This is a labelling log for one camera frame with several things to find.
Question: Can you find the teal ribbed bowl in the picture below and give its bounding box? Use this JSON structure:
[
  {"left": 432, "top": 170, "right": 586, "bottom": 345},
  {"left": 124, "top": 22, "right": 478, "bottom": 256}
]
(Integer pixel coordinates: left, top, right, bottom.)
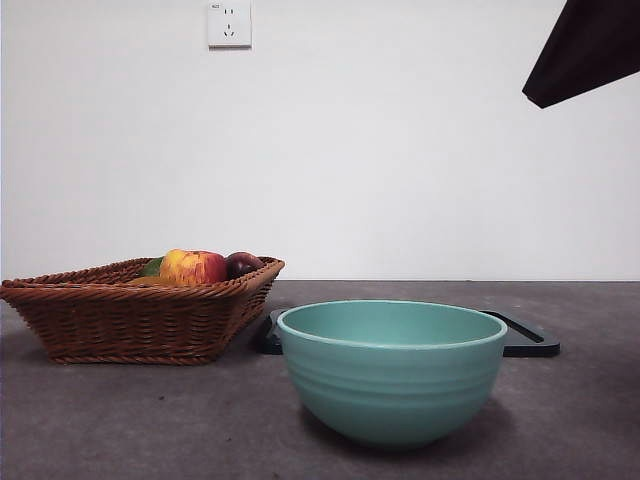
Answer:
[{"left": 276, "top": 298, "right": 509, "bottom": 449}]

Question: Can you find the brown kiwifruit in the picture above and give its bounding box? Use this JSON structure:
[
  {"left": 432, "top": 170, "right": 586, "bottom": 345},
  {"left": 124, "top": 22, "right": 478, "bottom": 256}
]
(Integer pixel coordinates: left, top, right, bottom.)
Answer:
[{"left": 127, "top": 275, "right": 177, "bottom": 289}]

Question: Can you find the black rectangular tray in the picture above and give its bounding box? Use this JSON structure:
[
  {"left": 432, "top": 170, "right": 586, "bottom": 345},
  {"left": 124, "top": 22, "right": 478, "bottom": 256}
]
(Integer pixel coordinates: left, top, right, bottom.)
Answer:
[{"left": 262, "top": 308, "right": 562, "bottom": 359}]

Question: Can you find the dark red plum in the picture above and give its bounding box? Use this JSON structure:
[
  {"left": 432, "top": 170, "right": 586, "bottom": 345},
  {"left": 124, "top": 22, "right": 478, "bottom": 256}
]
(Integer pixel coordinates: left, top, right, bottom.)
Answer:
[{"left": 224, "top": 251, "right": 265, "bottom": 281}]

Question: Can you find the red yellow apple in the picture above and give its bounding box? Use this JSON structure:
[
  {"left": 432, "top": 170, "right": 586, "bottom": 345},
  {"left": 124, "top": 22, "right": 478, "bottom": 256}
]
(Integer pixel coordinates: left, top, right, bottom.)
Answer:
[{"left": 159, "top": 249, "right": 230, "bottom": 287}]

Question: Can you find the green fruit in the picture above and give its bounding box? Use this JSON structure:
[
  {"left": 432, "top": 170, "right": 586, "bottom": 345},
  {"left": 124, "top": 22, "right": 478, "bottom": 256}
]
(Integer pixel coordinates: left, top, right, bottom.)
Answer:
[{"left": 138, "top": 256, "right": 165, "bottom": 279}]

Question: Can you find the brown wicker basket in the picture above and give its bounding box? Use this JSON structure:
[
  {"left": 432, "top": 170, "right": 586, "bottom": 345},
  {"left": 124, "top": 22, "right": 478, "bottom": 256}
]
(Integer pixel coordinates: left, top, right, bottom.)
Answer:
[{"left": 0, "top": 255, "right": 287, "bottom": 366}]

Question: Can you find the white wall socket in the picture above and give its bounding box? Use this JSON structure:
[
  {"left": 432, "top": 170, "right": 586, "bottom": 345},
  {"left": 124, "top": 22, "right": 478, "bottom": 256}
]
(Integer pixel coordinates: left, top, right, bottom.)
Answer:
[{"left": 207, "top": 0, "right": 253, "bottom": 51}]

